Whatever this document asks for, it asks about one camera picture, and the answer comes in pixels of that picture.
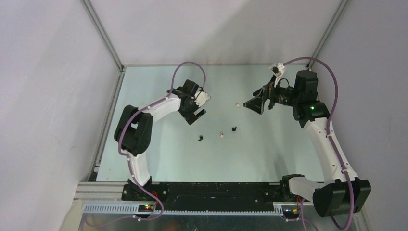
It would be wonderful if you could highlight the grey cable duct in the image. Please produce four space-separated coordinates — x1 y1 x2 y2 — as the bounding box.
83 203 283 216

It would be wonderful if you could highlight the aluminium frame profile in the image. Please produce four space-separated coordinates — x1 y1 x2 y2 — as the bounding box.
80 0 124 72

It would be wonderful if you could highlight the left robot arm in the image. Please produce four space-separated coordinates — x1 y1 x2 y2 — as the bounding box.
114 80 211 201

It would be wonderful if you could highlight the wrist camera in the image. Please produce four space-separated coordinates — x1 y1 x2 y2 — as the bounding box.
270 62 286 87
194 90 211 107

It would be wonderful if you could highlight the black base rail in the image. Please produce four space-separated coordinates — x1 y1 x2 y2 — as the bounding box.
121 181 296 212

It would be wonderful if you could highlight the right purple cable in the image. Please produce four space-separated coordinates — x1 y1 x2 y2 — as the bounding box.
282 57 355 231

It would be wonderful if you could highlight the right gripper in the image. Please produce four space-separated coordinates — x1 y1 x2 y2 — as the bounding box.
243 74 301 114

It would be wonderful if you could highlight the purple cable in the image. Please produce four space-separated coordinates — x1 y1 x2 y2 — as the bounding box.
118 61 207 221
282 57 355 231

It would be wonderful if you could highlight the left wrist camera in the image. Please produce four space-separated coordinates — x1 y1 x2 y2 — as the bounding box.
194 90 211 107

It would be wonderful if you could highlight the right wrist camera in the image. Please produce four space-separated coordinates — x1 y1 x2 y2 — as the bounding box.
270 62 286 87

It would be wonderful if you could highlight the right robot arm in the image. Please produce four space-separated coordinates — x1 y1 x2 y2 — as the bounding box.
243 70 371 217

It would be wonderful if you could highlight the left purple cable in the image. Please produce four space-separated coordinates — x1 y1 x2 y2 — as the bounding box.
118 61 207 221

